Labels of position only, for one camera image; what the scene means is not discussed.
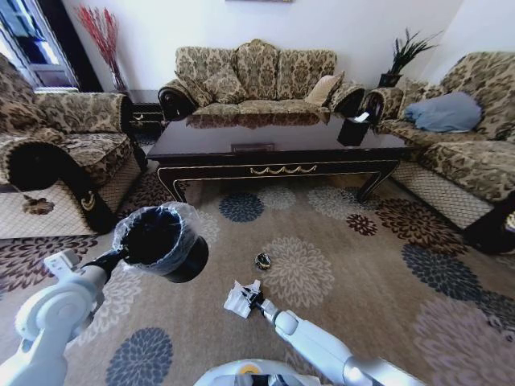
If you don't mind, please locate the black lined trash bin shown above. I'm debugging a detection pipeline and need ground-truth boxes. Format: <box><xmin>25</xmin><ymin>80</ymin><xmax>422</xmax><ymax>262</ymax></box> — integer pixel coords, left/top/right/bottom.
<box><xmin>113</xmin><ymin>203</ymin><xmax>210</xmax><ymax>284</ymax></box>

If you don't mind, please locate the blue folded cloth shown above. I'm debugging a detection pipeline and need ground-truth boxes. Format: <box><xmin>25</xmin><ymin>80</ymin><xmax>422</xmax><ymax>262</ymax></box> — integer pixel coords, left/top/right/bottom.
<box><xmin>402</xmin><ymin>91</ymin><xmax>484</xmax><ymax>134</ymax></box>

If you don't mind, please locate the white paper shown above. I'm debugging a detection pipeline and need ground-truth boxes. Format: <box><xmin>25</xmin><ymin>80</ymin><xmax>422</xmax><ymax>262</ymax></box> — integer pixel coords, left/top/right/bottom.
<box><xmin>223</xmin><ymin>279</ymin><xmax>263</xmax><ymax>319</ymax></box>

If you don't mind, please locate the green plant in black pot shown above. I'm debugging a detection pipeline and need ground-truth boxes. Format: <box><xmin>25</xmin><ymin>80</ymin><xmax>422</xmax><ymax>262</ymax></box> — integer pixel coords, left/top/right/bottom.
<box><xmin>377</xmin><ymin>27</ymin><xmax>444</xmax><ymax>89</ymax></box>

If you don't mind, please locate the patterned sofa with blue cloth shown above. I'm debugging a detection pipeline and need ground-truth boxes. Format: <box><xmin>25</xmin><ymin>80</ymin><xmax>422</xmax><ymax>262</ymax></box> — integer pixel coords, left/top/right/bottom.
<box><xmin>364</xmin><ymin>51</ymin><xmax>515</xmax><ymax>255</ymax></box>

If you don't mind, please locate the red branch decoration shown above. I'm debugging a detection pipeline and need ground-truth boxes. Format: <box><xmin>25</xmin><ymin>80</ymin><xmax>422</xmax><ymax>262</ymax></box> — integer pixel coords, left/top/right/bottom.
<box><xmin>75</xmin><ymin>4</ymin><xmax>129</xmax><ymax>93</ymax></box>

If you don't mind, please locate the window with dark frame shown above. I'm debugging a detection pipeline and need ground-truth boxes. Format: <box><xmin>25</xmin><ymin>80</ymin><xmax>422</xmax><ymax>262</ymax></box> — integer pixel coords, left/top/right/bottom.
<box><xmin>0</xmin><ymin>0</ymin><xmax>104</xmax><ymax>93</ymax></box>

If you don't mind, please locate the dark wooden side table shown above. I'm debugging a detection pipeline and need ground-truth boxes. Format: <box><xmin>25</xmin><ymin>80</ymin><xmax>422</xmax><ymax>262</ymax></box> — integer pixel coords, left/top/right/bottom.
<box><xmin>127</xmin><ymin>89</ymin><xmax>163</xmax><ymax>130</ymax></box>

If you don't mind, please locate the white robot front shell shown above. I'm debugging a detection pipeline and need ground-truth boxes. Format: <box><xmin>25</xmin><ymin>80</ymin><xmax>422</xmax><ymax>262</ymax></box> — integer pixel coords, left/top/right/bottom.
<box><xmin>192</xmin><ymin>358</ymin><xmax>323</xmax><ymax>386</ymax></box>

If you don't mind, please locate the dark wooden coffee table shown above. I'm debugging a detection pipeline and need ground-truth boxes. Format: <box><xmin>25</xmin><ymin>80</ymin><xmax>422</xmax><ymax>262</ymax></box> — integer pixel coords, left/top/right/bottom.
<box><xmin>145</xmin><ymin>112</ymin><xmax>408</xmax><ymax>204</ymax></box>

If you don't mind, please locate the patterned square cushion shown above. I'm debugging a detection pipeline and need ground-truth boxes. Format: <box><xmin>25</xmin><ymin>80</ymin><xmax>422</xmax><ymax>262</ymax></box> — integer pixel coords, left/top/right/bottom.
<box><xmin>200</xmin><ymin>64</ymin><xmax>248</xmax><ymax>107</ymax></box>

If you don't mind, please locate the patterned three-seat sofa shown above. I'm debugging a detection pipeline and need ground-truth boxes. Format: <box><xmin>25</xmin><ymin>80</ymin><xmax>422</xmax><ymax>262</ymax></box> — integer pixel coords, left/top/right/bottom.
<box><xmin>157</xmin><ymin>38</ymin><xmax>367</xmax><ymax>122</ymax></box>

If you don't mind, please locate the black tissue box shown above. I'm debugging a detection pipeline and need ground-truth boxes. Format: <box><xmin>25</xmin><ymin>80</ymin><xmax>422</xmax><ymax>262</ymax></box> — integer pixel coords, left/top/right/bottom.
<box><xmin>336</xmin><ymin>111</ymin><xmax>371</xmax><ymax>148</ymax></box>

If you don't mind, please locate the beige square cushion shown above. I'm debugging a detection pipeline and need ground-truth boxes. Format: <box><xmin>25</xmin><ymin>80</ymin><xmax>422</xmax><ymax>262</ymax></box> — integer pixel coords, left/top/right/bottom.
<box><xmin>303</xmin><ymin>71</ymin><xmax>347</xmax><ymax>108</ymax></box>

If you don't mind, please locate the floral patterned rug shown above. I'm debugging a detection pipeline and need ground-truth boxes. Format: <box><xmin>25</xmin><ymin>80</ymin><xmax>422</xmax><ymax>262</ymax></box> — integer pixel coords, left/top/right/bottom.
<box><xmin>0</xmin><ymin>175</ymin><xmax>515</xmax><ymax>386</ymax></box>

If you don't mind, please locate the patterned armchair with dark arms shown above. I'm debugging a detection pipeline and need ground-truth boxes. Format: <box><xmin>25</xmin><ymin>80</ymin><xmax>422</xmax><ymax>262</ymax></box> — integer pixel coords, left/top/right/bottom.
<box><xmin>0</xmin><ymin>51</ymin><xmax>148</xmax><ymax>239</ymax></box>

